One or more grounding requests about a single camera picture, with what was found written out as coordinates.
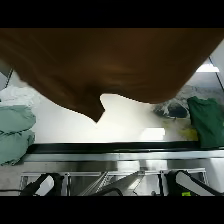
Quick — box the brown T-shirt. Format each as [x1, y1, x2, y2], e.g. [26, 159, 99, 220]
[0, 27, 224, 124]

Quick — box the white garment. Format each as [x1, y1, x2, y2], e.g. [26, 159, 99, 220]
[0, 84, 42, 108]

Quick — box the dark green garment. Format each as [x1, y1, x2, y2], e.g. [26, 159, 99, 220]
[186, 95, 224, 150]

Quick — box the pale green garment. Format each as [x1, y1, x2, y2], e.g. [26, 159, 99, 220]
[0, 104, 37, 135]
[0, 129, 36, 167]

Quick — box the silver frame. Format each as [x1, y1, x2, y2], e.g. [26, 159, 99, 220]
[19, 149, 224, 197]

